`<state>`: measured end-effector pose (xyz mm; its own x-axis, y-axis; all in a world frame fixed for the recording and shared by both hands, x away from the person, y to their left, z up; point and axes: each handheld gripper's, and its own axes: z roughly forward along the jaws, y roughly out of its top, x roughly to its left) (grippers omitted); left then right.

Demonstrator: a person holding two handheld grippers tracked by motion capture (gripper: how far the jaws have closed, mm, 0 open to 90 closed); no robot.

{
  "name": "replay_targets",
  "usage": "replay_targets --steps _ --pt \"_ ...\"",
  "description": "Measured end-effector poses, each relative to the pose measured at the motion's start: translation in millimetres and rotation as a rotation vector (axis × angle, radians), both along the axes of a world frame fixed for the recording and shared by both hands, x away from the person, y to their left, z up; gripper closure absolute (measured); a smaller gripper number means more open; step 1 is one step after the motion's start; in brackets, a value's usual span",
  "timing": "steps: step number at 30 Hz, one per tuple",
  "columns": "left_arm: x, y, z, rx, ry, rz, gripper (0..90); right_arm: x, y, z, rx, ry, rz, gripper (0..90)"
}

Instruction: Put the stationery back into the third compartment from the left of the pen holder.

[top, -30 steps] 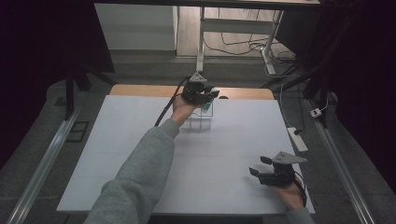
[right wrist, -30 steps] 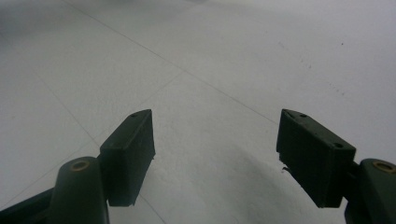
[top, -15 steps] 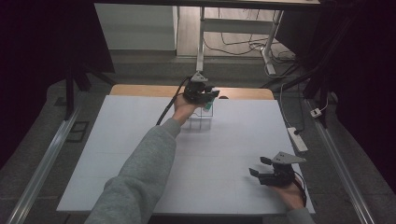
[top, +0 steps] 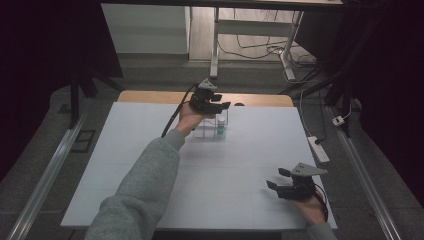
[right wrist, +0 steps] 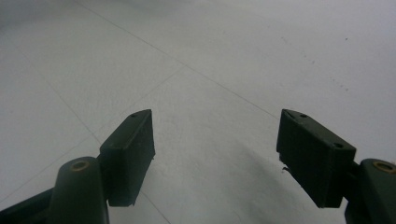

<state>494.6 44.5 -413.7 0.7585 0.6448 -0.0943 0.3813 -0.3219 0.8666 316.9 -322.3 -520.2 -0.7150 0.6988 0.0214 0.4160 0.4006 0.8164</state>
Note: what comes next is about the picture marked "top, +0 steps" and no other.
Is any black floor frame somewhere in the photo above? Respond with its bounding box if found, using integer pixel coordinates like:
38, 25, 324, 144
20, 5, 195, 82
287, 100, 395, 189
71, 129, 97, 154

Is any black floor cable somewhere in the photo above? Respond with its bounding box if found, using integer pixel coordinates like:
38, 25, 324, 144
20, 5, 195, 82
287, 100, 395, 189
218, 8, 291, 62

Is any white frame desk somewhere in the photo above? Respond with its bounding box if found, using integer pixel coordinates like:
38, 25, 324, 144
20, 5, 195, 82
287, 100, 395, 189
209, 5, 305, 82

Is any black curtain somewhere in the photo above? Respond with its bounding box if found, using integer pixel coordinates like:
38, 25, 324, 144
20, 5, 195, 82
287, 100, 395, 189
296, 0, 424, 208
0, 0, 123, 181

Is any black metal stand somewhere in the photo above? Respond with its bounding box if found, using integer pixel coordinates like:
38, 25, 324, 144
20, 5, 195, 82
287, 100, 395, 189
279, 13, 384, 138
68, 66, 126, 130

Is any white power strip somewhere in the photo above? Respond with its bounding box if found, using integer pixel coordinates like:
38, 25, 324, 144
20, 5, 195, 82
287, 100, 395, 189
307, 135, 331, 164

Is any clear plastic organizer box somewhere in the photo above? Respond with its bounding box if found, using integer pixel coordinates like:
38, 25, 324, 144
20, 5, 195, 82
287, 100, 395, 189
192, 109, 230, 140

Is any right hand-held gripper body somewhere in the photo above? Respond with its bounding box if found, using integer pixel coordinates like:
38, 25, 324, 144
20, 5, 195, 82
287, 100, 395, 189
275, 162, 329, 201

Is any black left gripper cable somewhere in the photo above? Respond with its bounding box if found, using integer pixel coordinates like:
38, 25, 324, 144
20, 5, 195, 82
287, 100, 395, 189
160, 83, 200, 139

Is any green and white glue stick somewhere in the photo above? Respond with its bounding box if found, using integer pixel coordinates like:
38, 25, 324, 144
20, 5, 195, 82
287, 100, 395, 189
216, 114, 227, 137

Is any person's right hand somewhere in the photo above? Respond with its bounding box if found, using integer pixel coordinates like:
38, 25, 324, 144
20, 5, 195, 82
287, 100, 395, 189
289, 186, 330, 227

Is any white cabinet panel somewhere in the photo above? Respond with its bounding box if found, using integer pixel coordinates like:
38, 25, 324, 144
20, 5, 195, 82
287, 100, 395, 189
100, 3, 192, 55

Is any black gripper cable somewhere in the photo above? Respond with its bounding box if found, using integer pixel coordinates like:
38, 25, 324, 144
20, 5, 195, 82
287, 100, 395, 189
160, 83, 200, 139
313, 182, 330, 223

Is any person's left hand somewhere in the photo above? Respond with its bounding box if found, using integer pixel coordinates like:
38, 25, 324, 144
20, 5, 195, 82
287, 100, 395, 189
174, 101, 216, 138

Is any aluminium floor rail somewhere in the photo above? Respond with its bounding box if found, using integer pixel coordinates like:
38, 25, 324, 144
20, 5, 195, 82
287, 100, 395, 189
6, 114, 87, 240
326, 106, 403, 240

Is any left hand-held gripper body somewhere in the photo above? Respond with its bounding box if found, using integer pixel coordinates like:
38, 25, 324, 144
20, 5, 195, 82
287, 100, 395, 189
189, 77, 222, 115

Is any white table mat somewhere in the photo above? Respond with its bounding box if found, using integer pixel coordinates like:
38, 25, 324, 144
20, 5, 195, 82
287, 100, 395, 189
60, 101, 338, 231

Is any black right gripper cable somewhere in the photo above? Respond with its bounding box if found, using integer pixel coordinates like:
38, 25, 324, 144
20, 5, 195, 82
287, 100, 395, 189
313, 182, 330, 223

